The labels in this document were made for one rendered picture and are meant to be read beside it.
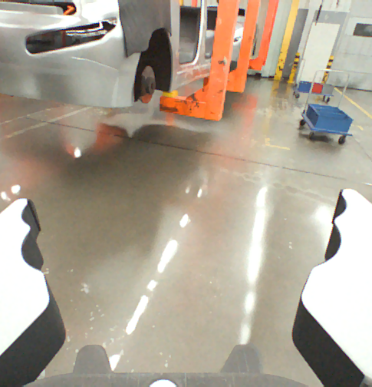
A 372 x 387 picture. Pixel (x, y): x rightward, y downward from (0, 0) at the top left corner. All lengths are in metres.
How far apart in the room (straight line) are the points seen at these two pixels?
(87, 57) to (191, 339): 1.80
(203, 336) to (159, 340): 0.22
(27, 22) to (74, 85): 0.43
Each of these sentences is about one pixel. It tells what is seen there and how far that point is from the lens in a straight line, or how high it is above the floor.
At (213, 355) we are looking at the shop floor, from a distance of 1.49.
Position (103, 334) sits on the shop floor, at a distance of 1.53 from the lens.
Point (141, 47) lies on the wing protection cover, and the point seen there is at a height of 1.17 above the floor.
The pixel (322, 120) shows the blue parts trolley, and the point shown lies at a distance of 4.71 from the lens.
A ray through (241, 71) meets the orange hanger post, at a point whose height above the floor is 0.84.
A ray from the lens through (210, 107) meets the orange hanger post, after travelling 2.94.
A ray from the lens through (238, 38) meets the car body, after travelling 8.01.
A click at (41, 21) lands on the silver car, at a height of 1.27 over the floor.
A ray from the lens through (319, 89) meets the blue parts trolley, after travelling 8.52.
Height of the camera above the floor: 1.29
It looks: 31 degrees down
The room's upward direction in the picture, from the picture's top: 6 degrees clockwise
